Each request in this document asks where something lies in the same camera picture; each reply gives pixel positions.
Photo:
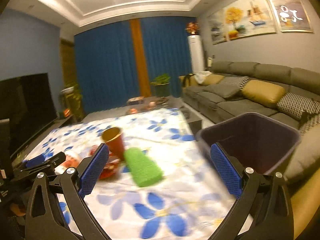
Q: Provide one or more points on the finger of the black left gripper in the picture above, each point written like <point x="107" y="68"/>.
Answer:
<point x="38" y="160"/>

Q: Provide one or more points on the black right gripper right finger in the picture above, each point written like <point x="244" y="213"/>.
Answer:
<point x="262" y="209"/>

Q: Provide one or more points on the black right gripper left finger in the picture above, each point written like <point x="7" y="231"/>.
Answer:
<point x="45" y="219"/>

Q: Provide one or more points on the red white plastic bag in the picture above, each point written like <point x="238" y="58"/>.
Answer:
<point x="107" y="166"/>

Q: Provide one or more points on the green foam net sleeve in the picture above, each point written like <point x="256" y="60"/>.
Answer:
<point x="144" y="171"/>

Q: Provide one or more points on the dark purple trash bin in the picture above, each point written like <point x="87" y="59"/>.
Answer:
<point x="257" y="141"/>

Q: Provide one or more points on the orange glowing box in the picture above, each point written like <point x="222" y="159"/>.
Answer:
<point x="66" y="113"/>

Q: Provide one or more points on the black flat television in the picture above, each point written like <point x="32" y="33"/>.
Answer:
<point x="27" y="102"/>

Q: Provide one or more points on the near beige cushion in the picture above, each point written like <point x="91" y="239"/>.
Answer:
<point x="305" y="159"/>

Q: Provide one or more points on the plant on tall stand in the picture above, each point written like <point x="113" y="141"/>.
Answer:
<point x="70" y="97"/>

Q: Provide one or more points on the black white patterned cushion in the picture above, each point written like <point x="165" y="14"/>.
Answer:
<point x="295" y="105"/>

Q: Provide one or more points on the white blue floral tablecloth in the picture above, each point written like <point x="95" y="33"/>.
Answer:
<point x="164" y="189"/>

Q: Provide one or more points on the mustard yellow cushion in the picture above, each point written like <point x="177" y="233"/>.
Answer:
<point x="264" y="93"/>
<point x="212" y="79"/>

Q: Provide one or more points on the grey sectional sofa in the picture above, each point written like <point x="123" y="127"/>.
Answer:
<point x="217" y="109"/>

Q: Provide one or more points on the grey square cushion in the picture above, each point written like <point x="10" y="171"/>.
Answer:
<point x="224" y="91"/>

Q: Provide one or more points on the blue window curtain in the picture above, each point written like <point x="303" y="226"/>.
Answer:
<point x="106" y="66"/>

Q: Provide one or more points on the far patterned cushion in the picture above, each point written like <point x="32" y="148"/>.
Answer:
<point x="239" y="81"/>

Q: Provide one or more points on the orange curtain strip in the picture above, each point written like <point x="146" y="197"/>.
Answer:
<point x="141" y="65"/>

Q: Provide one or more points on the far mustard yellow cushion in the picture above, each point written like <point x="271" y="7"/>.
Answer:
<point x="212" y="79"/>

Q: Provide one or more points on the green potted plant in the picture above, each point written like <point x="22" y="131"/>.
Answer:
<point x="161" y="85"/>

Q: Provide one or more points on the white standing air conditioner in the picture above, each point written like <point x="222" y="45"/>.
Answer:
<point x="196" y="53"/>

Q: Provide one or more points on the left landscape painting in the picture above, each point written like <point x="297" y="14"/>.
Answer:
<point x="216" y="23"/>

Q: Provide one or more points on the sailboat tree painting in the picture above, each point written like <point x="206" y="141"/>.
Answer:
<point x="245" y="18"/>

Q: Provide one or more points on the right abstract painting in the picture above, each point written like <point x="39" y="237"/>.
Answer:
<point x="291" y="16"/>

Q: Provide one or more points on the red gold flower ornament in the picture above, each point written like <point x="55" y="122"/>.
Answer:
<point x="192" y="28"/>

